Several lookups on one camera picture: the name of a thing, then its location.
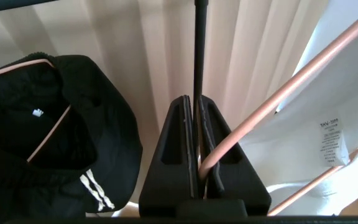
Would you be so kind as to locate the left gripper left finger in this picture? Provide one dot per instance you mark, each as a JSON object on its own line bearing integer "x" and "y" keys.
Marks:
{"x": 169, "y": 183}

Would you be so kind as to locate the black garment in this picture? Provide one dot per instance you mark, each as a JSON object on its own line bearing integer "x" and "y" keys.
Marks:
{"x": 104, "y": 124}

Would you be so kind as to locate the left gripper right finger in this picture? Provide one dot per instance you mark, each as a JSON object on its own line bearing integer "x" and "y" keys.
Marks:
{"x": 244, "y": 186}

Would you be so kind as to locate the black clothes rack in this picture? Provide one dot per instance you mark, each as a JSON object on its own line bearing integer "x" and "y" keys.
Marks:
{"x": 200, "y": 46}

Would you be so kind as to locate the beige curtain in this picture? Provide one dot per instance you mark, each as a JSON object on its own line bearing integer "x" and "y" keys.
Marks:
{"x": 151, "y": 46}

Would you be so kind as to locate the white garment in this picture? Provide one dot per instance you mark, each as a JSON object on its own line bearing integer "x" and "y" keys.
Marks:
{"x": 291, "y": 146}

